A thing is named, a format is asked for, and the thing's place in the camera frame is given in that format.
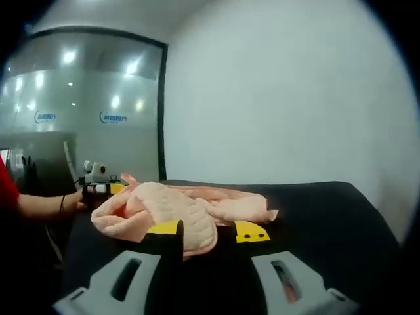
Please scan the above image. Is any person's red sleeve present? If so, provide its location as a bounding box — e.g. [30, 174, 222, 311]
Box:
[0, 156, 21, 213]

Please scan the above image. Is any black table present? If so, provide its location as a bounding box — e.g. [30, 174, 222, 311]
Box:
[62, 178, 406, 315]

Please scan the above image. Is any black-framed frosted glass partition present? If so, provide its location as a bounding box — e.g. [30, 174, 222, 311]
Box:
[0, 25, 169, 184]

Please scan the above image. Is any person's left hand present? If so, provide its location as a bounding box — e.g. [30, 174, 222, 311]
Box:
[64, 189, 87, 211]

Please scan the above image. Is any pink towel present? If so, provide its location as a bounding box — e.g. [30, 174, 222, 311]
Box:
[91, 173, 280, 261]

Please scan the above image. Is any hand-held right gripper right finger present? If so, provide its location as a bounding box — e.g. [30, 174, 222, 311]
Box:
[228, 219, 360, 315]

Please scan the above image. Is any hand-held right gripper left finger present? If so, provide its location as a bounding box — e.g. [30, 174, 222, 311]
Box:
[52, 219, 185, 315]

